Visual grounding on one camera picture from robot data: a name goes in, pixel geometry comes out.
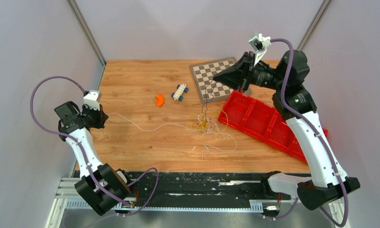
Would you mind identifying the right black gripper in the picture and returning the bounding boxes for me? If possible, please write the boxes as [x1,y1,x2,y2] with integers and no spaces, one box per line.
[213,50,286,93]

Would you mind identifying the dark purple thin wire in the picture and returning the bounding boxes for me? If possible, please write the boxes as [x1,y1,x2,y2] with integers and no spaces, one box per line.
[201,81,219,122]

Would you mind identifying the white thin wire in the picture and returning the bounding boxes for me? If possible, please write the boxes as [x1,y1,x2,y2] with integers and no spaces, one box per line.
[107,113,238,161]

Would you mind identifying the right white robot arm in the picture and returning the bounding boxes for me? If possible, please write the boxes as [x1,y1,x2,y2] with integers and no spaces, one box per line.
[213,50,360,210]

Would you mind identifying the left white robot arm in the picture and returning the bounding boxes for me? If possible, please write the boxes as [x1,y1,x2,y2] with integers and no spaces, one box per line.
[54,101,134,216]

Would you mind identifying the wooden chessboard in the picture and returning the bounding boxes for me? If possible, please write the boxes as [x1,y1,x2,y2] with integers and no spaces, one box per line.
[190,57,237,104]

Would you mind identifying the red compartment tray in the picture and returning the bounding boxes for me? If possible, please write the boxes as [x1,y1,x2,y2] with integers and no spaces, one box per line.
[218,89,329,163]

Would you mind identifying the white toy car blue wheels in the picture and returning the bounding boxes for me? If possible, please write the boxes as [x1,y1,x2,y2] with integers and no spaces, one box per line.
[171,83,189,101]

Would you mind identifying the orange curved plastic piece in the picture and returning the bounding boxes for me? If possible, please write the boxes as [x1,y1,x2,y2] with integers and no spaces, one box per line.
[155,93,165,107]

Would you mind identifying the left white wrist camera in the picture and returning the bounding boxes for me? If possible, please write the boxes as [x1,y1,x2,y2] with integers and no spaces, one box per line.
[83,90,102,111]

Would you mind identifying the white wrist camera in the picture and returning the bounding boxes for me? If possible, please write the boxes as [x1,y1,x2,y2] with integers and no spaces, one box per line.
[83,90,102,111]
[249,31,271,66]

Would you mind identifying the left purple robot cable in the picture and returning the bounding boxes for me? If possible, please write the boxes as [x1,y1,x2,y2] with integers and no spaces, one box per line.
[30,76,159,217]

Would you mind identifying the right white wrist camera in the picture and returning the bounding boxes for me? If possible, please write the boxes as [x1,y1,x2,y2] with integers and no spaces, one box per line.
[249,31,271,66]

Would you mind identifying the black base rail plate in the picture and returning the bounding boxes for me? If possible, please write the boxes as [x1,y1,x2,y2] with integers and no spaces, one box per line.
[72,170,304,209]

